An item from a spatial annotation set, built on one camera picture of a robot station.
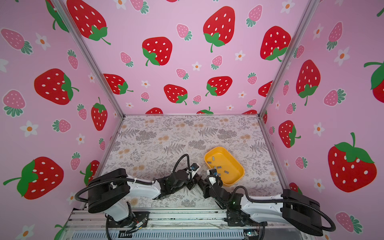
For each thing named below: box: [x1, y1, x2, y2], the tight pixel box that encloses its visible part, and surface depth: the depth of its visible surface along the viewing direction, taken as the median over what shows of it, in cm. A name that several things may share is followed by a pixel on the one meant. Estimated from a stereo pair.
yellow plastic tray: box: [204, 146, 245, 186], surface depth 94 cm
